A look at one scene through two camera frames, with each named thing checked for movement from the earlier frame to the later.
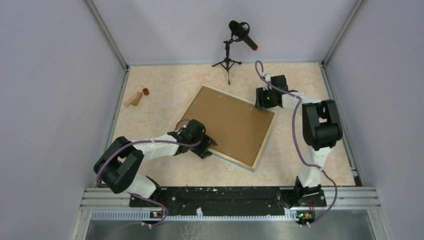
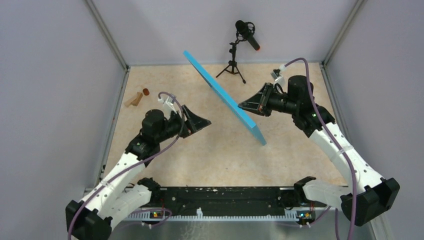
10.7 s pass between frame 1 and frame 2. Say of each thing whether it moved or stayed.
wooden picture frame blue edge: moved
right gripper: stayed
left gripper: moved
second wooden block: stayed
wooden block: stayed
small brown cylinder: stayed
